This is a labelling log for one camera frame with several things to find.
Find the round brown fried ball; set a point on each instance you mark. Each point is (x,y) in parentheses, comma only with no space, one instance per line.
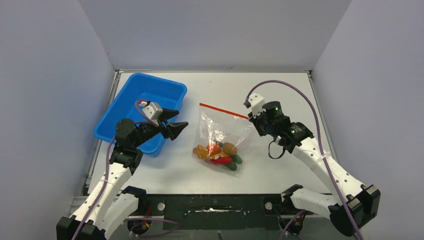
(229,149)

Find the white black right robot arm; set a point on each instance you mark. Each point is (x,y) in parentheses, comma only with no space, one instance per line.
(350,205)

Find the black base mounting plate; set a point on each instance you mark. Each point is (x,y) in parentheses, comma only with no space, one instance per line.
(218,211)

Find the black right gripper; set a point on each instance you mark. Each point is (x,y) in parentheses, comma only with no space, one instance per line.
(255,120)

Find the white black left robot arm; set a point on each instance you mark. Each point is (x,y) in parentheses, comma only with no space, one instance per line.
(109,204)

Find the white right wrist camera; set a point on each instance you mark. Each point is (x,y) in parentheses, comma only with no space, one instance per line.
(255,103)

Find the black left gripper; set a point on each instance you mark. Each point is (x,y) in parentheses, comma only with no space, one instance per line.
(173,128)

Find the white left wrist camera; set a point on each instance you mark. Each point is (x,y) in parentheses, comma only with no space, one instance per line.
(152,110)

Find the orange toy pumpkin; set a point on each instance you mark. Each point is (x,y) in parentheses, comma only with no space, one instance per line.
(213,148)

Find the green toy chili pepper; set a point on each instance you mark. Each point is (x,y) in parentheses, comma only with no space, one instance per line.
(231,166)

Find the blue plastic bin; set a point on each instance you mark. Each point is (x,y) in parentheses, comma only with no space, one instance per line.
(167,94)

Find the red toy chili pepper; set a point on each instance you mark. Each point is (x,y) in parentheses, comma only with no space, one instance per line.
(220,161)

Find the golden fried nugget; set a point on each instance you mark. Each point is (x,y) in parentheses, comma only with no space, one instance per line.
(201,152)

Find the green toy avocado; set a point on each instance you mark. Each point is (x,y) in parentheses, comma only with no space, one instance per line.
(237,159)

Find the yellow fried food piece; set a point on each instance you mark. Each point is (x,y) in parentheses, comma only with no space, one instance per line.
(216,156)

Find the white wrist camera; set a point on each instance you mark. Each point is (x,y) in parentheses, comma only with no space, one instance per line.
(255,103)
(152,110)

